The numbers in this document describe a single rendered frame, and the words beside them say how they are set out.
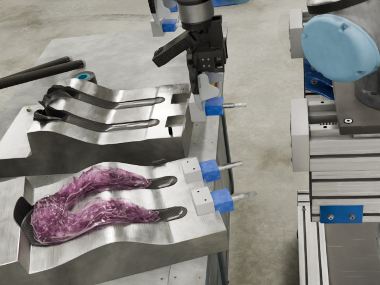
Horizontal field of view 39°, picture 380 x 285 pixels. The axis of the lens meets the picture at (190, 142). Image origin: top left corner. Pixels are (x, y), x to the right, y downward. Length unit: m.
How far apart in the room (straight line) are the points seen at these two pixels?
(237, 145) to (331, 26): 1.95
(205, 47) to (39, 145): 0.48
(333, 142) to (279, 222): 1.27
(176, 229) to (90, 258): 0.17
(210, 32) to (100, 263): 0.52
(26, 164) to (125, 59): 0.65
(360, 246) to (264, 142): 1.00
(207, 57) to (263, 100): 1.94
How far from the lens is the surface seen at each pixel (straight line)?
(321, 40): 0.84
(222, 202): 1.07
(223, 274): 1.83
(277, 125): 2.85
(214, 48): 1.16
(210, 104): 1.24
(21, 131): 1.50
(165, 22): 1.74
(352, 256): 1.86
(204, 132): 1.40
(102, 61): 1.91
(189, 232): 1.04
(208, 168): 1.16
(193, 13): 1.12
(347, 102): 1.03
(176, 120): 1.33
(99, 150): 1.30
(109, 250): 1.01
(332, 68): 0.85
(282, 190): 2.42
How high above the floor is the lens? 1.57
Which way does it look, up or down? 34 degrees down
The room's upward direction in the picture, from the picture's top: 10 degrees counter-clockwise
